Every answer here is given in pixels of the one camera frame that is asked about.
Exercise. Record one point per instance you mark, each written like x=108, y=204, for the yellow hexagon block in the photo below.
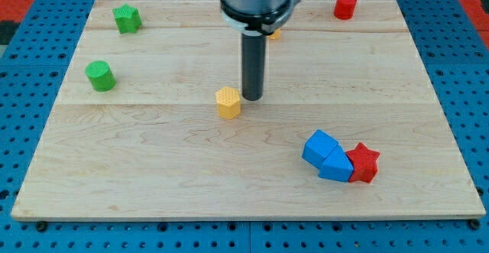
x=228, y=102

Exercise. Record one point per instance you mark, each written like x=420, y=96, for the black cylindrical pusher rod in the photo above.
x=253, y=53

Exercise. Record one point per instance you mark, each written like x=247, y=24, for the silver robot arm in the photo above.
x=257, y=17

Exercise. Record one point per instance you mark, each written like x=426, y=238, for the blue cube block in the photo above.
x=318, y=147

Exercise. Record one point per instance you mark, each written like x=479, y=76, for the small yellow block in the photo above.
x=276, y=35

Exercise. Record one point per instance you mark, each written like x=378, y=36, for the wooden board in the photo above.
x=153, y=147

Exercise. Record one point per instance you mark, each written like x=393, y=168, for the blue triangular block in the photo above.
x=336, y=166

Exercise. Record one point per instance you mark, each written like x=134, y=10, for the red star block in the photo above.
x=364, y=162

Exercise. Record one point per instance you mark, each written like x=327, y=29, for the red cylinder block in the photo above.
x=344, y=9

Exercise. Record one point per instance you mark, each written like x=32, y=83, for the green cylinder block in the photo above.
x=100, y=76

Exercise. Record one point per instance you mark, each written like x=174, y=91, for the green star block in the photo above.
x=127, y=19

